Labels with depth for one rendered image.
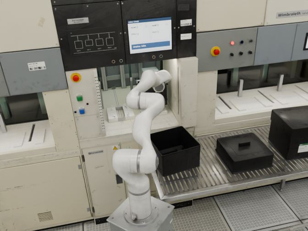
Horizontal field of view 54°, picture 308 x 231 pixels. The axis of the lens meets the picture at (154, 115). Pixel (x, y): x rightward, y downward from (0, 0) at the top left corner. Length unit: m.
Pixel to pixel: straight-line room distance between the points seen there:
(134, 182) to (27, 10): 1.15
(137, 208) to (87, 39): 1.06
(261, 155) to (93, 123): 1.16
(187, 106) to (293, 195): 1.45
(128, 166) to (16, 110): 1.42
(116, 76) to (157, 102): 1.37
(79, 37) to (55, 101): 0.47
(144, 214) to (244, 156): 0.76
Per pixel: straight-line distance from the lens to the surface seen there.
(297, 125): 2.20
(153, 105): 1.69
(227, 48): 2.23
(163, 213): 1.80
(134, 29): 2.01
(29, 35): 2.02
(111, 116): 2.47
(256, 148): 2.17
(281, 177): 2.14
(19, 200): 2.64
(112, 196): 2.64
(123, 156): 1.53
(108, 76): 3.03
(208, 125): 2.44
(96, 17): 1.97
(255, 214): 2.92
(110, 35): 2.00
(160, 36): 2.05
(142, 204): 1.69
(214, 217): 2.83
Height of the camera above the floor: 2.07
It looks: 29 degrees down
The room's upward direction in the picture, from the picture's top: 3 degrees counter-clockwise
